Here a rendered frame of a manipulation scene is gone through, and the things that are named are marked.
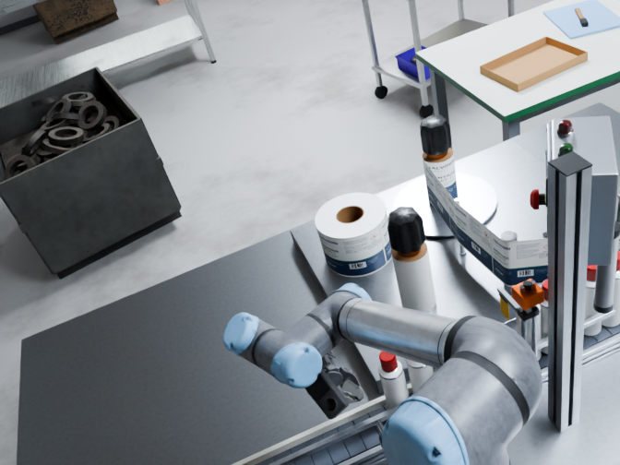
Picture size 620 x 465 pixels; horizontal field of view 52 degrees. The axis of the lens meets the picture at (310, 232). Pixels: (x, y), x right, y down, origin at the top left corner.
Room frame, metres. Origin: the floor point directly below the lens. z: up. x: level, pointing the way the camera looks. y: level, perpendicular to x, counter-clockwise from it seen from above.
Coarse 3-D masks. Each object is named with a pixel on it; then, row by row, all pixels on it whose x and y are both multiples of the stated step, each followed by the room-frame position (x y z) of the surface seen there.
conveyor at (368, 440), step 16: (608, 336) 0.88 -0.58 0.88; (368, 416) 0.86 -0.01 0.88; (336, 432) 0.85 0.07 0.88; (368, 432) 0.82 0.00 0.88; (336, 448) 0.81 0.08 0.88; (352, 448) 0.79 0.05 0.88; (368, 448) 0.78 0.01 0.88; (304, 464) 0.79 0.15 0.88; (320, 464) 0.78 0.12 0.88; (336, 464) 0.77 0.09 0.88
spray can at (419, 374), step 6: (408, 360) 0.85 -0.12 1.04; (408, 366) 0.84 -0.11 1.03; (414, 366) 0.83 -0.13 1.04; (420, 366) 0.83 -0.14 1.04; (426, 366) 0.83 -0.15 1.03; (414, 372) 0.83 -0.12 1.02; (420, 372) 0.82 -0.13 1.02; (426, 372) 0.83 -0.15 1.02; (432, 372) 0.84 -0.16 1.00; (414, 378) 0.83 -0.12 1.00; (420, 378) 0.83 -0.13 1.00; (426, 378) 0.82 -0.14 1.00; (414, 384) 0.83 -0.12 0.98; (420, 384) 0.83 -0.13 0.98; (414, 390) 0.84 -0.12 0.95
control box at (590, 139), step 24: (552, 120) 0.90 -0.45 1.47; (576, 120) 0.88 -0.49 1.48; (600, 120) 0.86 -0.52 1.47; (552, 144) 0.84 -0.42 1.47; (576, 144) 0.82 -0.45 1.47; (600, 144) 0.80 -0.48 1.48; (600, 168) 0.74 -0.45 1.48; (600, 192) 0.73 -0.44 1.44; (600, 216) 0.73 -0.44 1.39; (600, 240) 0.73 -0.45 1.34; (600, 264) 0.72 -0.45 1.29
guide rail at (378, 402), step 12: (408, 384) 0.89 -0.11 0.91; (384, 396) 0.88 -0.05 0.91; (360, 408) 0.86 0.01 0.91; (372, 408) 0.86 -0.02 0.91; (336, 420) 0.85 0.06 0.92; (348, 420) 0.85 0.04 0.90; (312, 432) 0.84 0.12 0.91; (324, 432) 0.84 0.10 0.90; (276, 444) 0.84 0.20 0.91; (288, 444) 0.83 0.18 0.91; (252, 456) 0.83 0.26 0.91; (264, 456) 0.82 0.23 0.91
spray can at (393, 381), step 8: (384, 352) 0.85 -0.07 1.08; (384, 360) 0.83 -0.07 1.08; (392, 360) 0.83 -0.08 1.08; (384, 368) 0.83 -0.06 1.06; (392, 368) 0.83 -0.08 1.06; (400, 368) 0.83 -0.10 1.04; (384, 376) 0.83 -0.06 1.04; (392, 376) 0.82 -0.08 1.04; (400, 376) 0.82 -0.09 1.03; (384, 384) 0.83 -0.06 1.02; (392, 384) 0.82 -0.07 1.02; (400, 384) 0.82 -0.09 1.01; (384, 392) 0.84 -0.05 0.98; (392, 392) 0.82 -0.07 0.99; (400, 392) 0.82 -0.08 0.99; (408, 392) 0.83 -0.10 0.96; (392, 400) 0.82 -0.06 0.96; (400, 400) 0.82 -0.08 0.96
